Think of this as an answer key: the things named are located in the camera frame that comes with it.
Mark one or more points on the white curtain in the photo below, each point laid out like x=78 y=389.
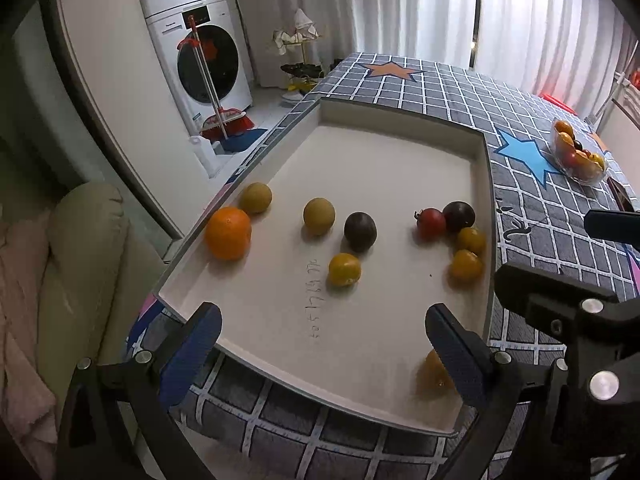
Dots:
x=400 y=10

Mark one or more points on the glass bowl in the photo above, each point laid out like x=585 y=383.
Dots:
x=580 y=172

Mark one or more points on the green yellow plum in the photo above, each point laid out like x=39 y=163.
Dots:
x=319 y=216
x=255 y=197

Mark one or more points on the pink blanket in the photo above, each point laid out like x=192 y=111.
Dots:
x=25 y=335

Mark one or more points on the large orange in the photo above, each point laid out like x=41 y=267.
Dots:
x=228 y=233

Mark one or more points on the red bucket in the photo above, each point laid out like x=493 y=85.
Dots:
x=555 y=100

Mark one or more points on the beige sofa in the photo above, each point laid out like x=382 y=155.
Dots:
x=95 y=260

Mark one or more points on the small mandarin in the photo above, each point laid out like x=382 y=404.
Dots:
x=562 y=126
x=566 y=139

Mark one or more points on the black smartphone with red case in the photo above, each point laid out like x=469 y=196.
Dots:
x=622 y=197

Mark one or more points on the white plastic jug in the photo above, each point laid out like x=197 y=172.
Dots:
x=205 y=157

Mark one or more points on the small tan plum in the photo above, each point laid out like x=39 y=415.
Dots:
x=471 y=240

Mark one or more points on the large yellow tomato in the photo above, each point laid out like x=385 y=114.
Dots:
x=596 y=160

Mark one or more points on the white tray with green rim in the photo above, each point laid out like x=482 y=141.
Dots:
x=380 y=310

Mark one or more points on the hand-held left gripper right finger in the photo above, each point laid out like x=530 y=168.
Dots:
x=457 y=355

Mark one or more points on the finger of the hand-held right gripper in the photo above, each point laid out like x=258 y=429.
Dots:
x=610 y=225
x=540 y=292

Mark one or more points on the red broom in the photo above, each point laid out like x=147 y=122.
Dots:
x=215 y=100

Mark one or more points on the yellow cherry tomato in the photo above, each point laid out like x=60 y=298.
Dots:
x=466 y=265
x=432 y=372
x=344 y=269

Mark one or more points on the white washing machine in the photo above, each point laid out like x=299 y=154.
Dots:
x=210 y=65

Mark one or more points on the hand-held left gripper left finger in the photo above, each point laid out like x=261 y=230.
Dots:
x=192 y=355

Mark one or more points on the red tomato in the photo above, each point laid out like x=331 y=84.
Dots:
x=431 y=223

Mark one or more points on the grey mop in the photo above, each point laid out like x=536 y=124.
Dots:
x=607 y=97

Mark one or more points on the dark purple plum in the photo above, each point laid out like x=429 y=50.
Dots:
x=458 y=215
x=360 y=231

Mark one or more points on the metal stand with white cloths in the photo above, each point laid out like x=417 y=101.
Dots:
x=300 y=35

